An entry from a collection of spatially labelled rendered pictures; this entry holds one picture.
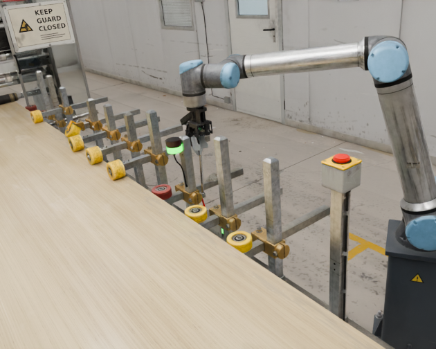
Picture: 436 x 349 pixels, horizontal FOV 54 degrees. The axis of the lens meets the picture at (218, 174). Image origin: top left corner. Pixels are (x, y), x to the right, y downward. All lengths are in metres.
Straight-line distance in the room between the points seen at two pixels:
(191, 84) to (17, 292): 0.90
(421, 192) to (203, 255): 0.77
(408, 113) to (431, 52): 2.47
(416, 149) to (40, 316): 1.24
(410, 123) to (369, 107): 2.85
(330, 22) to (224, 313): 3.69
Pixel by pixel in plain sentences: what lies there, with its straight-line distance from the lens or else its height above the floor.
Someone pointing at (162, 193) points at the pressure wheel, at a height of 0.90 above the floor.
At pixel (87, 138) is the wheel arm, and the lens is 2.37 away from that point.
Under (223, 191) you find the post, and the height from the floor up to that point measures 0.97.
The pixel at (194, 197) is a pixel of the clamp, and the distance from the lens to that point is 1.75.
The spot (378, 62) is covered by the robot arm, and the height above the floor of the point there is 1.37.
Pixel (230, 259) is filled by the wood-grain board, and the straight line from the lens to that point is 1.30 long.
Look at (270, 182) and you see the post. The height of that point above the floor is 1.09.
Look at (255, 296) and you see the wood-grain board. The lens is 1.17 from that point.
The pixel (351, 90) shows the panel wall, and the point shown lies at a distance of 4.44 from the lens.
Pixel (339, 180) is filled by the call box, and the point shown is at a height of 1.19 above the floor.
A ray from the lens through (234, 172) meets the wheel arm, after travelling 1.93.
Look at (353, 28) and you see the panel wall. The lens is 4.34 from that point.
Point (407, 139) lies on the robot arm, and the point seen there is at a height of 1.12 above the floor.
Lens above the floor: 1.66
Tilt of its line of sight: 25 degrees down
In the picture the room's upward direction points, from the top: 6 degrees counter-clockwise
